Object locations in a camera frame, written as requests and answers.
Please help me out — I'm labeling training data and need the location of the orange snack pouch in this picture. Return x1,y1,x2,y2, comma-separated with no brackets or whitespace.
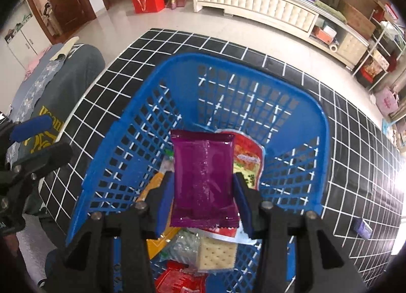
137,171,180,259

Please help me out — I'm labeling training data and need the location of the clear blue pastry bag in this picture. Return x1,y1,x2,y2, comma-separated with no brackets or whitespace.
158,229,200,266

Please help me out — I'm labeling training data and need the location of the purple snack packet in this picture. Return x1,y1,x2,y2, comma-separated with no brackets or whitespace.
171,129,240,228

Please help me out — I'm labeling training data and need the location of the clear cracker pack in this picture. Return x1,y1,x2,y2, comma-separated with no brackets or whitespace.
196,237,238,272

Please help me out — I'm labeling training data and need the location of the blue plastic basket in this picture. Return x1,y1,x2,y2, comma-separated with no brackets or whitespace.
68,53,330,239

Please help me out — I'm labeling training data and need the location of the red yellow snack pouch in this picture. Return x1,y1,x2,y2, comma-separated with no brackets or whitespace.
192,129,266,246

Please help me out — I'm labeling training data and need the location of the small red snack packet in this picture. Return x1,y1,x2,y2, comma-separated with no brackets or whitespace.
155,261,207,293

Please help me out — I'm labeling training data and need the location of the green cracker pack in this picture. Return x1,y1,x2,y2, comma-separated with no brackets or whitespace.
159,149,174,174

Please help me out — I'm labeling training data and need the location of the grey queen print garment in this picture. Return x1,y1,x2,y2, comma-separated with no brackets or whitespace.
6,43,105,164

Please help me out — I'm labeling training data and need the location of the small purple candy pack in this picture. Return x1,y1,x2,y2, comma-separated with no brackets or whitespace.
352,218,373,240

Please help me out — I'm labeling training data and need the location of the black white grid tablecloth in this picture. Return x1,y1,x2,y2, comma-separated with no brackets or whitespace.
39,28,405,286

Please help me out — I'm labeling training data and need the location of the pink tote bag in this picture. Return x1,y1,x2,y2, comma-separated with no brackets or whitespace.
374,87,398,116

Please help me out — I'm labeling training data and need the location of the white tufted tv cabinet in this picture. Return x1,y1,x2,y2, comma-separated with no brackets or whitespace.
193,0,369,69

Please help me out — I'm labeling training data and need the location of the white metal shelf rack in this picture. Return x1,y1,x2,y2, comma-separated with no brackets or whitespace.
352,8,405,92

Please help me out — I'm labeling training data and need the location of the green folded cloth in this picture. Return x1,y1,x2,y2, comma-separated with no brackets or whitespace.
314,0,347,23

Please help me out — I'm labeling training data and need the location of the cardboard box on cabinet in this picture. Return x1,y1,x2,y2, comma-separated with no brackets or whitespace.
338,0,376,39

